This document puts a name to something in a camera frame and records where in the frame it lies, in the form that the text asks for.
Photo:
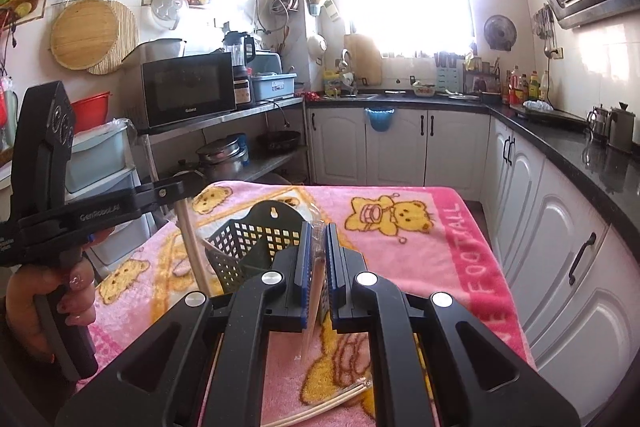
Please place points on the blue hanging waste bin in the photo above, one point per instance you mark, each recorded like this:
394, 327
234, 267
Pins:
379, 120

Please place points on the dark green utensil basket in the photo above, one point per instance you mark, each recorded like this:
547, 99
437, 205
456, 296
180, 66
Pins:
235, 247

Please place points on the pink bear print blanket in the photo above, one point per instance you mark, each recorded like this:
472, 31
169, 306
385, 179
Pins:
425, 267

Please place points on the white plate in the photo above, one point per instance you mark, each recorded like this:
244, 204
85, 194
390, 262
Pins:
462, 95

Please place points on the white hanging colander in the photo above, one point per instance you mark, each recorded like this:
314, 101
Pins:
316, 47

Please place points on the hanging steel ladles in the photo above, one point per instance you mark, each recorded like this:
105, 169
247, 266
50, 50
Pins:
544, 27

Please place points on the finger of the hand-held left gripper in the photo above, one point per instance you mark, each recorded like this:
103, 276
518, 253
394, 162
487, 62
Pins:
167, 192

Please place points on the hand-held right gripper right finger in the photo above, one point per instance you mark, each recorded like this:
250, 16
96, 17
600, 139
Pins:
333, 279

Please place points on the plastic drawer unit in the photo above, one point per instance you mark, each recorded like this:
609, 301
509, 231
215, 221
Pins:
95, 157

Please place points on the white plastic food cover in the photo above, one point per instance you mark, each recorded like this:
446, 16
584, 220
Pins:
167, 7

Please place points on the black microwave oven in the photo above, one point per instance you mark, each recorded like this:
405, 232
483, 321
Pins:
185, 87

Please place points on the white grater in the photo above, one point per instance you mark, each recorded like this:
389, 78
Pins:
332, 10

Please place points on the steel sink faucet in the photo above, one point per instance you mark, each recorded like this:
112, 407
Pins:
346, 67

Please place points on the round wooden board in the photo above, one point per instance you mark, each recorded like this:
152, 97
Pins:
82, 34

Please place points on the hanging steel racks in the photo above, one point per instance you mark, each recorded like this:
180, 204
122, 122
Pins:
284, 2

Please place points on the black blender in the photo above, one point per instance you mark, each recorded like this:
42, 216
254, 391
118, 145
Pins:
243, 92

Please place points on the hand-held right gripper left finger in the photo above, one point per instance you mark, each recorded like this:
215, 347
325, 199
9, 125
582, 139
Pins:
304, 279

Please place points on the blue canister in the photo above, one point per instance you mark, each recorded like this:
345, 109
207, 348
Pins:
242, 141

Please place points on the red plastic basin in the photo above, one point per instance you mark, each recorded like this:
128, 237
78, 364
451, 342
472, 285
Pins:
92, 107

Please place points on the steel shelf rack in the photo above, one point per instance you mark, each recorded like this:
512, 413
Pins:
225, 114

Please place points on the black induction cooktop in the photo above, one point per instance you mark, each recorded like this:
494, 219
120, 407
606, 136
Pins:
550, 117

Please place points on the grey-blue dish drainer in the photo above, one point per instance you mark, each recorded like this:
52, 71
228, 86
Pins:
272, 84

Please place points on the hanging utensil cup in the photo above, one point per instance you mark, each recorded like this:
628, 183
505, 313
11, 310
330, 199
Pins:
314, 7

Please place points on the white plastic container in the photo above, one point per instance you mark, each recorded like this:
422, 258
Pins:
160, 49

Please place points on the person's left hand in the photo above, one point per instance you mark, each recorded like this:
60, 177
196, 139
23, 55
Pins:
22, 302

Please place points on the black cooking pot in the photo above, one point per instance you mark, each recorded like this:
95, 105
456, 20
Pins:
491, 98

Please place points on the pale wooden cutting board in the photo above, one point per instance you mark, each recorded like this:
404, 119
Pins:
368, 57

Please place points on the black spice rack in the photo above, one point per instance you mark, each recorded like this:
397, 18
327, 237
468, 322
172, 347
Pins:
480, 82

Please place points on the round grey wall strainer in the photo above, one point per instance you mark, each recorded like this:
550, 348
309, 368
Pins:
500, 32

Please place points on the patterned bowl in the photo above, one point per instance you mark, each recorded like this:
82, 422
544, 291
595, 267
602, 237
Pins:
424, 90

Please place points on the black wok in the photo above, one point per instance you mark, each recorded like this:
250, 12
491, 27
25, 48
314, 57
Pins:
277, 140

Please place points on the light blue knife block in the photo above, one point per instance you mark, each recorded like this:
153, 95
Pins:
446, 78

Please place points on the white plastic bottle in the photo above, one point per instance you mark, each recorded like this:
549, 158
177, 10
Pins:
545, 86

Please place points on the white base cabinets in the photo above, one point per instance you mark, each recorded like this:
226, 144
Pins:
540, 217

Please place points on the yellow packet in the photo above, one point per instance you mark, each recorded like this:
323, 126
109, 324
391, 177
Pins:
332, 83

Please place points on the yellow oil bottle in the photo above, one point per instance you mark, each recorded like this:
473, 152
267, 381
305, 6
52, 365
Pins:
534, 88

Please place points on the stacked steel pots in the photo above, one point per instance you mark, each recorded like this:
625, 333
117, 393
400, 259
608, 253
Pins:
220, 157

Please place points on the red scrubber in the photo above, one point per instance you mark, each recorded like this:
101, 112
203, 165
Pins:
313, 96

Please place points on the round bamboo mat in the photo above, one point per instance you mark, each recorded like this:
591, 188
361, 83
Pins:
128, 37

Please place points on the wall power socket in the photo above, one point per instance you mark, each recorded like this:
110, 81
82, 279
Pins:
557, 53

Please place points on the black kitchen countertop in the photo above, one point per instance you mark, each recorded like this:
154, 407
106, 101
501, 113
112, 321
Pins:
595, 162

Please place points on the wooden chopsticks pair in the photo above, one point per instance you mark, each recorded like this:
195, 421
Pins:
210, 246
341, 397
317, 267
195, 247

